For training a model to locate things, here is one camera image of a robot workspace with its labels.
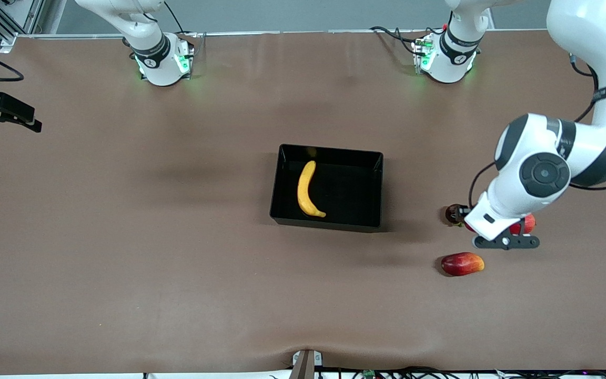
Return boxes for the metal table edge bracket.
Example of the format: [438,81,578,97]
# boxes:
[290,349,324,379]

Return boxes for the black base cable bundle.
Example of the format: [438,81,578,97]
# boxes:
[369,25,443,58]

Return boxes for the red yellow mango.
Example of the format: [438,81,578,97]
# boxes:
[441,252,485,277]

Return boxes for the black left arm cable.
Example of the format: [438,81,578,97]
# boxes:
[469,53,606,209]

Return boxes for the black plastic box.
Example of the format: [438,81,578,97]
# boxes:
[270,144,384,233]

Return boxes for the yellow banana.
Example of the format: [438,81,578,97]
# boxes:
[297,161,327,218]

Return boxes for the brown table mat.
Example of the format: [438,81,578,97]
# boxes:
[0,29,606,375]

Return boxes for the black cables along table edge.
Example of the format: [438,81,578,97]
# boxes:
[269,366,606,379]

